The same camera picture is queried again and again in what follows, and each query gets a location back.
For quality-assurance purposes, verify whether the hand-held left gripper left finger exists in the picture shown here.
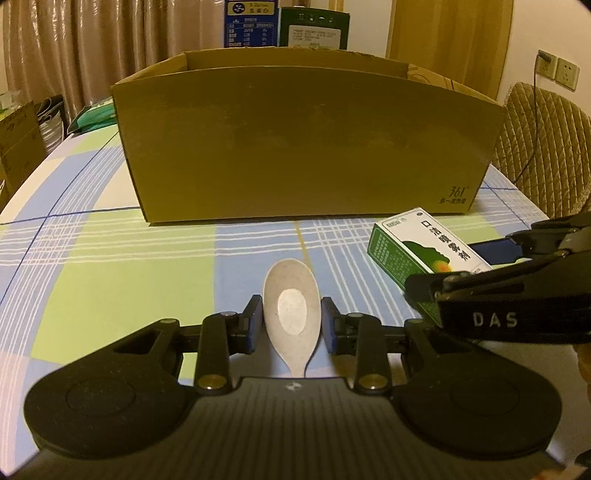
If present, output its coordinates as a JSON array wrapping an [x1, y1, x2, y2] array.
[[111, 294, 264, 396]]

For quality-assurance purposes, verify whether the golden yellow curtain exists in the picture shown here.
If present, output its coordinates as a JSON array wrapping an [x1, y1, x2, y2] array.
[[387, 0, 514, 100]]

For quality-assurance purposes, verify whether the person's right hand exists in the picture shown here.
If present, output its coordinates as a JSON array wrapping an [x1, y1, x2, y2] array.
[[574, 342, 591, 385]]

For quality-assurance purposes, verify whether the blue milk carton box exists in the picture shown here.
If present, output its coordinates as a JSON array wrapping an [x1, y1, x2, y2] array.
[[224, 0, 281, 48]]

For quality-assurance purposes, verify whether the large cardboard box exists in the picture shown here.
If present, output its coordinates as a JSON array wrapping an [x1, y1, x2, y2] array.
[[111, 50, 506, 226]]

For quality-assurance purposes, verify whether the green wet wipes pack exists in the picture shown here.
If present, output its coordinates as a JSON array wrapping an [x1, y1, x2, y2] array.
[[67, 97, 118, 134]]

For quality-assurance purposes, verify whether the beige speckled spoon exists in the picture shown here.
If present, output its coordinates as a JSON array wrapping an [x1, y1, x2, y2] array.
[[262, 259, 321, 380]]

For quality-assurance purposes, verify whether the empty wall socket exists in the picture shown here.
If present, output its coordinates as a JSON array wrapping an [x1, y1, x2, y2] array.
[[554, 58, 581, 92]]

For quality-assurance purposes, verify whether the black plug and cable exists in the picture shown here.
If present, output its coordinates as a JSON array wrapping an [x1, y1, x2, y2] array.
[[515, 50, 553, 183]]

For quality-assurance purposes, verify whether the white plastic bucket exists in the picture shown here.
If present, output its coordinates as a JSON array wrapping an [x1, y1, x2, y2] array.
[[39, 95, 65, 151]]

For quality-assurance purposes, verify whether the brown corrugated carton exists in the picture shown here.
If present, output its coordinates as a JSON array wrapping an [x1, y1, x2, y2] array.
[[0, 99, 44, 204]]

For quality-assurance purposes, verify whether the brown shiny curtain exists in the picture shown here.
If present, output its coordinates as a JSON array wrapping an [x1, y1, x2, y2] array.
[[0, 0, 398, 121]]

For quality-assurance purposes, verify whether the green medicine box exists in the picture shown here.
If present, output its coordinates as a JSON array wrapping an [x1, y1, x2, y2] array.
[[367, 208, 495, 326]]

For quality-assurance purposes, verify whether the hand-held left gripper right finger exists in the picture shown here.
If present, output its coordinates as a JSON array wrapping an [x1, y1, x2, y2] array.
[[321, 296, 483, 397]]

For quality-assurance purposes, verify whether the green milk carton box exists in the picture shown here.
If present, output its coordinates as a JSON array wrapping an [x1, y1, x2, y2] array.
[[278, 7, 351, 51]]

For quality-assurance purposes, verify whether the wall socket with plug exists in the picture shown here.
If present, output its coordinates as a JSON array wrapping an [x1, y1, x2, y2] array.
[[538, 48, 558, 79]]

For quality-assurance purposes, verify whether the quilted beige chair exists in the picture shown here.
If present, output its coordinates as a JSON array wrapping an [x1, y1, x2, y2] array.
[[492, 82, 591, 220]]

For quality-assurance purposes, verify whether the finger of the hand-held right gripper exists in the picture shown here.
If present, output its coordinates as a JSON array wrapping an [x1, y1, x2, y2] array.
[[404, 249, 591, 304], [473, 211, 591, 266]]

